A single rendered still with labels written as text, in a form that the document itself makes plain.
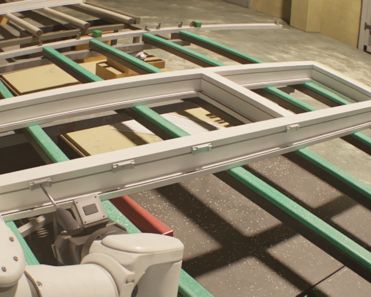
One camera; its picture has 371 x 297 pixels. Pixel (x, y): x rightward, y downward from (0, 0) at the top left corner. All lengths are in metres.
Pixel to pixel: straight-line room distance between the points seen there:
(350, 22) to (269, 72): 6.29
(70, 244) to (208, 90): 0.97
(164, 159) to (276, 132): 0.33
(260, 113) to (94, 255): 0.96
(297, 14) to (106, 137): 6.69
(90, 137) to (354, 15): 6.57
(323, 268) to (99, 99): 0.80
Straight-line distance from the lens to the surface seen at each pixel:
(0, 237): 0.41
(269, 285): 1.27
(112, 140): 1.80
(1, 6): 3.35
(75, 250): 0.71
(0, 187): 0.94
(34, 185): 0.96
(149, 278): 0.57
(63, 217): 0.84
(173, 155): 1.09
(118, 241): 0.54
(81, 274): 0.49
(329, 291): 1.29
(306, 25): 8.15
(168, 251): 0.56
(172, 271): 0.57
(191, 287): 0.81
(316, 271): 1.35
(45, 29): 3.13
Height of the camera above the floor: 1.40
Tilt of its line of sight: 25 degrees down
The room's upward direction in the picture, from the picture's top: 5 degrees clockwise
